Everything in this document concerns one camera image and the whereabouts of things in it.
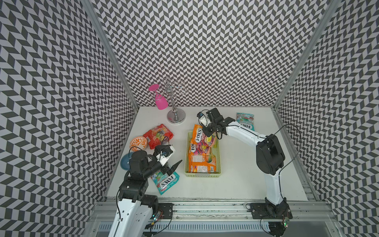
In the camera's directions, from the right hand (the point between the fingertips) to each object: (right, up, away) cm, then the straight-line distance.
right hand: (205, 129), depth 94 cm
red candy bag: (-31, -4, +1) cm, 31 cm away
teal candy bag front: (-24, -28, -14) cm, 39 cm away
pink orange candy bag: (-5, -12, -1) cm, 13 cm away
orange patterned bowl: (-43, -9, +1) cm, 44 cm away
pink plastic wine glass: (-31, +19, +9) cm, 38 cm away
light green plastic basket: (+8, -15, -1) cm, 17 cm away
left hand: (-17, -10, -22) cm, 30 cm away
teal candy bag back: (+31, +6, +14) cm, 35 cm away
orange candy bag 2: (-3, -4, -1) cm, 6 cm away
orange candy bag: (-2, -20, -6) cm, 21 cm away
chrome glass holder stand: (-22, +9, +18) cm, 30 cm away
